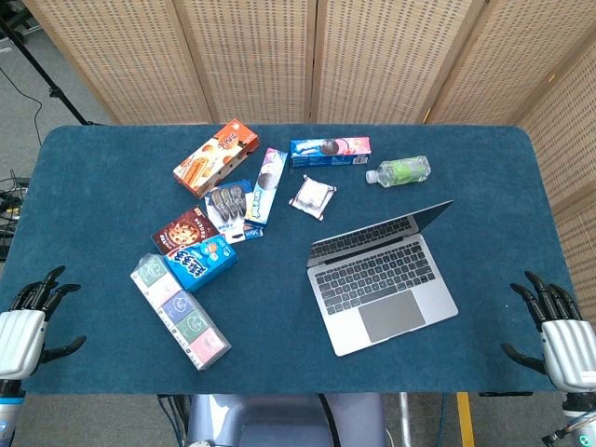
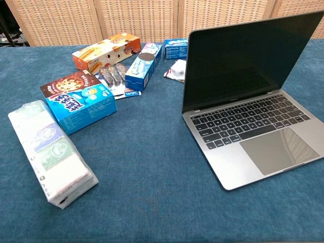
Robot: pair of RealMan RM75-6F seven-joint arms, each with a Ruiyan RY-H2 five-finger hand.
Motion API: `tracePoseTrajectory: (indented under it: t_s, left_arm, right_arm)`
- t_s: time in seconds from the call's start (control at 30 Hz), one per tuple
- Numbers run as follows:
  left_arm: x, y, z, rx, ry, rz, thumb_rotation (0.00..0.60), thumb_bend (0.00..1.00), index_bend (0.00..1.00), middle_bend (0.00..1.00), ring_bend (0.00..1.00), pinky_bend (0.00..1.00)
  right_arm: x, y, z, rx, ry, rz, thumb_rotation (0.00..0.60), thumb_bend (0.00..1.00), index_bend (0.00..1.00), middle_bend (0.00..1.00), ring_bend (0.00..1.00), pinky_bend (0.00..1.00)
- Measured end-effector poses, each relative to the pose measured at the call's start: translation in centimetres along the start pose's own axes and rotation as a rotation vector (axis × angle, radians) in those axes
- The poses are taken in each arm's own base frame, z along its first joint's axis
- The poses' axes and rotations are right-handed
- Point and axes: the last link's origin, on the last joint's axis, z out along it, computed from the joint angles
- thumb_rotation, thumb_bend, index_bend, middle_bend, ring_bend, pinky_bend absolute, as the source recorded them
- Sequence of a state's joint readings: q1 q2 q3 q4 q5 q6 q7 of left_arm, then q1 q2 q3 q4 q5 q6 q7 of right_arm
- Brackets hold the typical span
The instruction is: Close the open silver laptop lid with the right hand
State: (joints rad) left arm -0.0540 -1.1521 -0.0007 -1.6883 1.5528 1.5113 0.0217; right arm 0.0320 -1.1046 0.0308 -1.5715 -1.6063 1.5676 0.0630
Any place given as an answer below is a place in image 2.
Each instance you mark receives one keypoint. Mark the grey aluminium laptop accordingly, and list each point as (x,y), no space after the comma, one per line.
(227,141)

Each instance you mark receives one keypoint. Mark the wicker folding screen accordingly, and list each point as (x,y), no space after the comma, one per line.
(139,17)

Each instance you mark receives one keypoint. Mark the blue table cloth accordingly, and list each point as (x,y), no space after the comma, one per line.
(152,164)

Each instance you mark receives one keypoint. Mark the clear pack of tissue packets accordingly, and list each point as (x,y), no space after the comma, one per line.
(50,152)

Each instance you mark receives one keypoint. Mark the small white foil packet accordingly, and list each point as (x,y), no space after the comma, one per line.
(177,71)

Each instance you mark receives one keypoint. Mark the blue and brown cookie box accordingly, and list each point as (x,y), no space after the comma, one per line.
(81,101)

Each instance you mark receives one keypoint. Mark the slim light blue cookie box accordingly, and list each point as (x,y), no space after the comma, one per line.
(141,68)

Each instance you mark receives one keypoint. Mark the orange biscuit box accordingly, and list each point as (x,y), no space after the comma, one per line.
(101,54)

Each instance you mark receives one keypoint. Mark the blue and pink cookie box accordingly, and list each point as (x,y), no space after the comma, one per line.
(174,49)

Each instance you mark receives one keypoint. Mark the blue cookie pack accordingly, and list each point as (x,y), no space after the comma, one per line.
(112,76)

